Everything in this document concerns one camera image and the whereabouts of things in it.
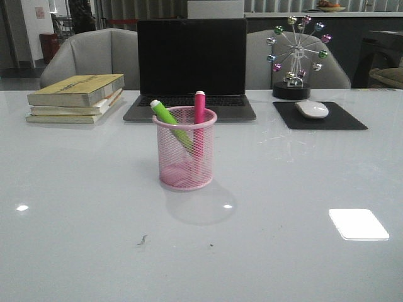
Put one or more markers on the pink highlighter pen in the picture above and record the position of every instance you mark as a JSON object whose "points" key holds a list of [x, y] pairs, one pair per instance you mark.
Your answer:
{"points": [[199, 118]]}

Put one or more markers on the green highlighter pen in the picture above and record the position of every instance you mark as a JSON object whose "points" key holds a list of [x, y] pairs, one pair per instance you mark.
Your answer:
{"points": [[165, 116]]}

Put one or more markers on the pink mesh pen holder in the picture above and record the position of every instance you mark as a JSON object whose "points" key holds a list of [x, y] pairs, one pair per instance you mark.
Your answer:
{"points": [[185, 149]]}

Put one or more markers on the black mouse pad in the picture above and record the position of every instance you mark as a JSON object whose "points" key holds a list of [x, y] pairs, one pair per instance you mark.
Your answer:
{"points": [[337, 119]]}

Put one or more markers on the grey laptop computer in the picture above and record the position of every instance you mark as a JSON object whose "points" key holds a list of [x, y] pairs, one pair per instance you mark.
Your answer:
{"points": [[178, 57]]}

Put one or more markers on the middle cream book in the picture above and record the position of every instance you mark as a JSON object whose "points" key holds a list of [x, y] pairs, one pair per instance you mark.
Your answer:
{"points": [[99, 108]]}

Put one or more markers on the cream book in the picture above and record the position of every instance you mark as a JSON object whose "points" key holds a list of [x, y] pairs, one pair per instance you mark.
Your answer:
{"points": [[63, 118], [99, 108]]}

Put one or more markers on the white computer mouse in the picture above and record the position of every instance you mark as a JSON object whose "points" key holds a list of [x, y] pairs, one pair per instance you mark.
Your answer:
{"points": [[312, 109]]}

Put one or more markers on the right grey armchair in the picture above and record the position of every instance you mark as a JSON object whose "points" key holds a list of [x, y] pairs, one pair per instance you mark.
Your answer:
{"points": [[267, 61]]}

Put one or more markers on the grey armchair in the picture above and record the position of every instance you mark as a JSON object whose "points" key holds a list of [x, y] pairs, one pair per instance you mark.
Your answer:
{"points": [[107, 51], [267, 61]]}

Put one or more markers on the top yellow book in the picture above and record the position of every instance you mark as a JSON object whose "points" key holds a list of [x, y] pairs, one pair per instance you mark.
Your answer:
{"points": [[78, 90]]}

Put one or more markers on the left grey armchair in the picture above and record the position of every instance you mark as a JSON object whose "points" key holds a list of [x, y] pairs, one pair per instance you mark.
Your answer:
{"points": [[107, 51]]}

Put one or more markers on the ferris wheel desk ornament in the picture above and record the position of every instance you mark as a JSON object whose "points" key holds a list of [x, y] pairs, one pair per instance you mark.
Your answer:
{"points": [[293, 85]]}

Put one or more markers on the white box behind laptop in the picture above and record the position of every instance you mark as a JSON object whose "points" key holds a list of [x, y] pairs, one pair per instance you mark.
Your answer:
{"points": [[215, 9]]}

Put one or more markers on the bottom cream book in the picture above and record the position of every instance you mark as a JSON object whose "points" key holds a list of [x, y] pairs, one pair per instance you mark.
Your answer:
{"points": [[63, 118]]}

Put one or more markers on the fruit bowl on counter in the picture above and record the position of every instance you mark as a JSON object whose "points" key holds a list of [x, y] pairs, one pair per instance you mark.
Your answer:
{"points": [[329, 7]]}

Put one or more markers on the beige sofa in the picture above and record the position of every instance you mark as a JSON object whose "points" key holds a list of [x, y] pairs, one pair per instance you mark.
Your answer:
{"points": [[391, 76]]}

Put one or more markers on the dark side table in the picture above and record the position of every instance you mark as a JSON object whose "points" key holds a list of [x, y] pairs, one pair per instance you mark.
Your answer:
{"points": [[379, 49]]}

